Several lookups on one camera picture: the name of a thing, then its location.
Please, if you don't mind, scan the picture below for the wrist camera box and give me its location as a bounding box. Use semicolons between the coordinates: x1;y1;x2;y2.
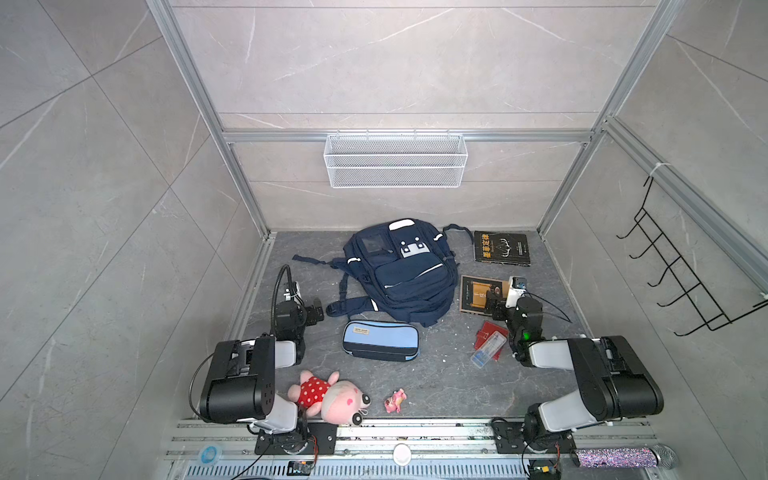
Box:
284;281;303;303
505;276;527;308

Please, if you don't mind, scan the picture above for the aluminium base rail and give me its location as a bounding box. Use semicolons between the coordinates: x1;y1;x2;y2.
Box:
153;417;676;479

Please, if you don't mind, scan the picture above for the blue pencil case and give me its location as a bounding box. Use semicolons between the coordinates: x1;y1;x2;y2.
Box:
342;320;420;362

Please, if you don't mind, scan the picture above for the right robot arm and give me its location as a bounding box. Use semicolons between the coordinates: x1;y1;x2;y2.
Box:
485;289;664;450

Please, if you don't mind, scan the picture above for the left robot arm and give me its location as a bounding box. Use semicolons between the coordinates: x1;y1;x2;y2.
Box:
187;264;324;442

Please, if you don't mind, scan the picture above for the pink pig plush toy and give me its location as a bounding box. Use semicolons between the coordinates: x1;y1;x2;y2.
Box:
287;370;371;425

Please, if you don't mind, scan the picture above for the navy blue student backpack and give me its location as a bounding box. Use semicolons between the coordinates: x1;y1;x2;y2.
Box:
325;218;473;327

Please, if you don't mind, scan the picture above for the red card box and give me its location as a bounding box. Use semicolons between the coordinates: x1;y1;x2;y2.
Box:
471;322;509;368

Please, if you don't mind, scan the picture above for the brown black book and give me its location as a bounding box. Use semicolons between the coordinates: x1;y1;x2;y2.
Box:
459;275;509;316

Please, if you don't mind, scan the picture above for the blue tape roll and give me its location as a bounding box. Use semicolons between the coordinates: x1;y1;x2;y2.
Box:
197;444;222;467

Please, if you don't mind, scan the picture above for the white round cap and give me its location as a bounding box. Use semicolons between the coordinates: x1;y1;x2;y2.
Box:
392;443;412;467

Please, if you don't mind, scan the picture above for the small pink toy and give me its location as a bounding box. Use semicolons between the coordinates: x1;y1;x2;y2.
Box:
384;389;407;413

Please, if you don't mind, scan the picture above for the glitter purple tube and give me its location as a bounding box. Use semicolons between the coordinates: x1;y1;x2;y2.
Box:
572;444;679;470

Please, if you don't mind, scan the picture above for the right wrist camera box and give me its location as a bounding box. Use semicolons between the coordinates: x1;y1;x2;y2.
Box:
505;276;527;308

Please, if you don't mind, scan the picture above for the black wire hook rack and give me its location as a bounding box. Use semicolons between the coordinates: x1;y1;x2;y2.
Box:
616;176;767;338

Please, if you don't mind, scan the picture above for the black book gold title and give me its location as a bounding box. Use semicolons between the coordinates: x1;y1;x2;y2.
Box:
474;231;531;267

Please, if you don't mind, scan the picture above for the white wire mesh basket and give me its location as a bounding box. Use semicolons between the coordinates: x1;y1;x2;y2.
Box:
323;133;469;189

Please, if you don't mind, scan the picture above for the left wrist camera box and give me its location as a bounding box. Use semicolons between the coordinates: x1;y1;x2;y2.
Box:
284;281;303;303

